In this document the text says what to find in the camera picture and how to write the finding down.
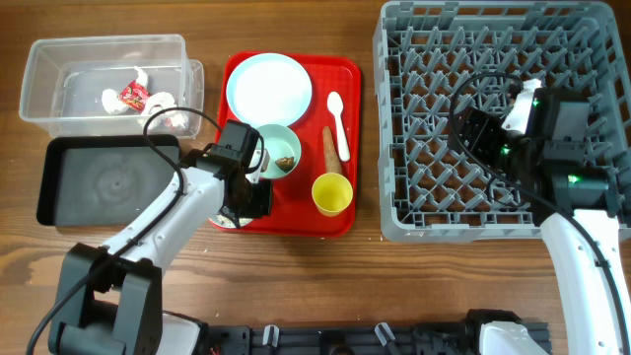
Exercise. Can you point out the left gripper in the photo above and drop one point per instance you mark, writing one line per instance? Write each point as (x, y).
(260, 206)

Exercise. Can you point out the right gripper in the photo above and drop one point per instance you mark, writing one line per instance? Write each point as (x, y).
(487, 126)

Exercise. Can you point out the light blue bowl with crumbs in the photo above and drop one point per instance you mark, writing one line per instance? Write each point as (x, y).
(221, 221)

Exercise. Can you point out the red snack wrapper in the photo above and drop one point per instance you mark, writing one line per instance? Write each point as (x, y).
(134, 95)

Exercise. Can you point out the white tissue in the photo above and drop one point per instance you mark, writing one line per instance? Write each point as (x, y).
(163, 103)

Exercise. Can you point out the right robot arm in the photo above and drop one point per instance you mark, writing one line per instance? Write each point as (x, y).
(539, 149)

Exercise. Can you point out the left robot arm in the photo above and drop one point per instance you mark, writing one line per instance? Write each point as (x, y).
(110, 300)

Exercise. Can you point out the grey dishwasher rack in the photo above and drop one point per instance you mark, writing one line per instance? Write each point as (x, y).
(423, 50)

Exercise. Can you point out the brown food scrap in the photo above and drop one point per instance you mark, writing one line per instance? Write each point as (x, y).
(285, 164)

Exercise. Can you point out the light green bowl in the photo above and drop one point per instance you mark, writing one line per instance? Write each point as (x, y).
(279, 141)

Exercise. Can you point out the red plastic tray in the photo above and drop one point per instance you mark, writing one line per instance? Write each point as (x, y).
(293, 210)

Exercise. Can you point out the yellow plastic cup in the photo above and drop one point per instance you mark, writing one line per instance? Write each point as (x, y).
(332, 193)

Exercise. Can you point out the large light blue plate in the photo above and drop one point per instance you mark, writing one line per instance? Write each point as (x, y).
(269, 88)

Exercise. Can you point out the white plastic spoon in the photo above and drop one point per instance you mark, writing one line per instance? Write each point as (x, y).
(335, 106)

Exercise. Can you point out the black plastic tray bin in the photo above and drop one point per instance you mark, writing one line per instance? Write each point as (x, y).
(96, 181)

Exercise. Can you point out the crumpled white paper scrap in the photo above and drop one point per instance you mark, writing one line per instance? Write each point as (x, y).
(110, 101)

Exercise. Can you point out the clear plastic bin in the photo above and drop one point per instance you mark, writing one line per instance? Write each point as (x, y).
(64, 80)

